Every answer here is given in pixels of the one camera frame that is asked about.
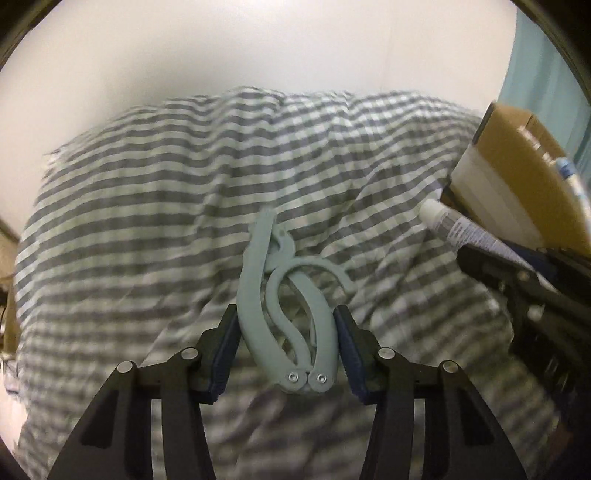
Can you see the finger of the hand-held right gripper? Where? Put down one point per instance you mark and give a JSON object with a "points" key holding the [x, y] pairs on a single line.
{"points": [[494, 272], [568, 272]]}

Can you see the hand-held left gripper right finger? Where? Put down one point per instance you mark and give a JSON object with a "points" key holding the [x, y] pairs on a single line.
{"points": [[351, 360]]}

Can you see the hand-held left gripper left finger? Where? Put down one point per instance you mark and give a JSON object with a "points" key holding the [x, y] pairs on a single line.
{"points": [[226, 355]]}

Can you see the white tube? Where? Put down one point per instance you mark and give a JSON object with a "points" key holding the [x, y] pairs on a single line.
{"points": [[461, 230]]}

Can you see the large cardboard box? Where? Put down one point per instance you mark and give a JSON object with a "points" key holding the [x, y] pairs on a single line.
{"points": [[508, 184]]}

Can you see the grey checked blanket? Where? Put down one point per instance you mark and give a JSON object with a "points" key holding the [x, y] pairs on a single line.
{"points": [[138, 207]]}

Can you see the green curtain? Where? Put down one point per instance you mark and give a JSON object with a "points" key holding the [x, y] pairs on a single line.
{"points": [[540, 60]]}

